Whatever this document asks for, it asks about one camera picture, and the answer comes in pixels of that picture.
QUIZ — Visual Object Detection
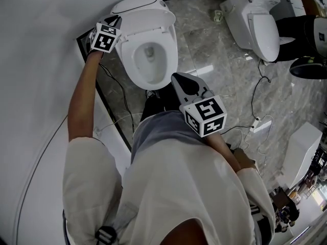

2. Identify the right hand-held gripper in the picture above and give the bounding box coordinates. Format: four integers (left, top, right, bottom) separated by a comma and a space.
171, 72, 228, 138

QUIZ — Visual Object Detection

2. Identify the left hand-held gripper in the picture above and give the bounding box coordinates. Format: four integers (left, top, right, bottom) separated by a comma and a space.
88, 14, 124, 55

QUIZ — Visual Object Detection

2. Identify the person's right forearm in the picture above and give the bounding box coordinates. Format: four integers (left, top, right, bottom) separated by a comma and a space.
205, 133, 242, 174

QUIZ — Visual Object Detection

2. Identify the person's left forearm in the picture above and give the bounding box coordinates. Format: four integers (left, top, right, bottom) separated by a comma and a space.
67, 50, 105, 140

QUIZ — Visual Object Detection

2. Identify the white smart toilet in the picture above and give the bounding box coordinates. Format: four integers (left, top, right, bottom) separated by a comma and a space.
109, 0, 179, 91

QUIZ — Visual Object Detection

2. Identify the white toilet with tank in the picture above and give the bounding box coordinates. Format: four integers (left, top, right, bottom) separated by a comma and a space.
221, 0, 281, 62

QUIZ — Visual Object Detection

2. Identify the person's right leg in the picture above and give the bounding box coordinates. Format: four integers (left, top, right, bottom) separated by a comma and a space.
158, 82, 182, 113

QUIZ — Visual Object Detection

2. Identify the person's leg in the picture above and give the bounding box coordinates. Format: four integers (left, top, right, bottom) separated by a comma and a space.
139, 95, 167, 122
275, 15, 320, 62
158, 82, 182, 113

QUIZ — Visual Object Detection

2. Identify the person's left shoe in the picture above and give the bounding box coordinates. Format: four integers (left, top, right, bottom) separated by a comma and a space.
146, 89, 161, 100

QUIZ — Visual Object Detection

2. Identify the person's shoe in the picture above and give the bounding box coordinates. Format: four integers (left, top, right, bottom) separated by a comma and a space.
289, 56, 327, 81
146, 89, 161, 100

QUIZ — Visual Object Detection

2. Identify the person's left leg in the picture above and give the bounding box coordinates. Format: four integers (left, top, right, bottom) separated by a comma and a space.
139, 95, 167, 122

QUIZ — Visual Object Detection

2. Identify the person's gray undershirt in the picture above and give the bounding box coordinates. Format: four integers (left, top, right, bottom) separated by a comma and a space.
130, 110, 205, 165

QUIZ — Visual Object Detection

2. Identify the person's white shirt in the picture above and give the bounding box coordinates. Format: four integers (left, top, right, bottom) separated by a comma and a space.
62, 136, 276, 245

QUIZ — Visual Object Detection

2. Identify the white rectangular box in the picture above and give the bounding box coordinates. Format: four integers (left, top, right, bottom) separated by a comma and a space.
283, 122, 323, 190

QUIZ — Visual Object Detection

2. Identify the brown wooden cabinet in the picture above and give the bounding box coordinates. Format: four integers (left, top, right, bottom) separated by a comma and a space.
298, 0, 327, 17

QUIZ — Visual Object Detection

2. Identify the black power cable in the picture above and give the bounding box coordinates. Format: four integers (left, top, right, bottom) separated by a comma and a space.
251, 59, 272, 119

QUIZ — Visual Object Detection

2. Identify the thin gray wall wire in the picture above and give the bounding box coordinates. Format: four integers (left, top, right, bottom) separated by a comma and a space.
14, 113, 69, 245

